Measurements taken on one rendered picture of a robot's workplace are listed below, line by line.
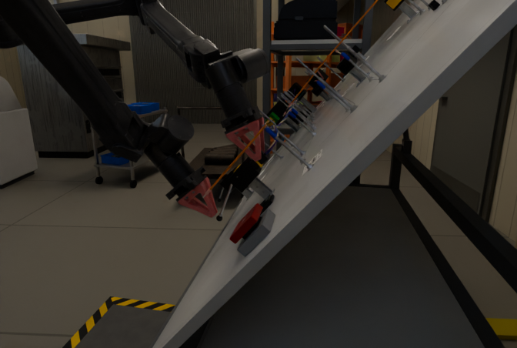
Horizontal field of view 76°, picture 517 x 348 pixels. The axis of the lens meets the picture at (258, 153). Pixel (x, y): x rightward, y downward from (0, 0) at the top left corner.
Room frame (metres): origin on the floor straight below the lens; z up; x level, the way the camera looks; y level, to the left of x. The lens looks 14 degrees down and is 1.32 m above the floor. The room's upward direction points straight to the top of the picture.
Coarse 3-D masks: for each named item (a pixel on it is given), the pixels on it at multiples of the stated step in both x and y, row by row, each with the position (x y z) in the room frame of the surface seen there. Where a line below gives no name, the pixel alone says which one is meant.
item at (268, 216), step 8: (264, 216) 0.44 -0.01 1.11; (272, 216) 0.45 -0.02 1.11; (264, 224) 0.41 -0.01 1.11; (272, 224) 0.43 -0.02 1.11; (256, 232) 0.41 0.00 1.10; (264, 232) 0.41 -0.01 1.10; (248, 240) 0.41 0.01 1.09; (256, 240) 0.41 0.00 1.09; (240, 248) 0.42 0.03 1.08; (248, 248) 0.41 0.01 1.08
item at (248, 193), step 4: (236, 168) 1.02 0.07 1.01; (232, 172) 0.98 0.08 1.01; (228, 176) 0.98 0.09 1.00; (224, 180) 0.99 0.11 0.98; (220, 184) 0.99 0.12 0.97; (224, 184) 0.99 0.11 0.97; (228, 184) 0.98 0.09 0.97; (228, 188) 0.98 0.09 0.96; (232, 188) 0.98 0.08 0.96; (244, 192) 0.99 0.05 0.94; (248, 192) 0.99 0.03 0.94; (252, 192) 0.99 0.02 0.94; (220, 196) 1.01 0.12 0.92; (248, 196) 0.97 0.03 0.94; (220, 200) 1.01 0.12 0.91
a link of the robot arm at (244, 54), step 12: (204, 48) 0.70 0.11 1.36; (216, 48) 0.70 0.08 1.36; (204, 60) 0.69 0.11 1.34; (216, 60) 0.70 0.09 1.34; (240, 60) 0.69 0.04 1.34; (252, 60) 0.69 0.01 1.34; (264, 60) 0.70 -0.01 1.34; (252, 72) 0.69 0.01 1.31; (264, 72) 0.71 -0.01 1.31; (204, 84) 0.73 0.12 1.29
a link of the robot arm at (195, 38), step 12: (144, 0) 0.96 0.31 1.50; (156, 0) 0.98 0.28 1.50; (144, 12) 0.95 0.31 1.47; (156, 12) 0.92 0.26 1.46; (168, 12) 0.92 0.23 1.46; (156, 24) 0.88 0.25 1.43; (168, 24) 0.85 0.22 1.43; (180, 24) 0.85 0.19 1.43; (168, 36) 0.82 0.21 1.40; (180, 36) 0.79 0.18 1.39; (192, 36) 0.78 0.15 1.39; (180, 48) 0.76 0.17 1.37; (192, 48) 0.72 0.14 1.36; (192, 60) 0.71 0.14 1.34; (192, 72) 0.74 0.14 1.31; (204, 72) 0.71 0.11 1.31
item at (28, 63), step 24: (24, 48) 5.02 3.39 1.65; (96, 48) 5.56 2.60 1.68; (120, 48) 5.94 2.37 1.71; (24, 72) 5.02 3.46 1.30; (48, 72) 5.00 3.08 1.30; (120, 72) 6.24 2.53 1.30; (48, 96) 5.00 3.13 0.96; (120, 96) 6.14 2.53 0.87; (48, 120) 5.00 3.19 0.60; (72, 120) 4.98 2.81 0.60; (48, 144) 5.01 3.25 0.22; (72, 144) 4.98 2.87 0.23
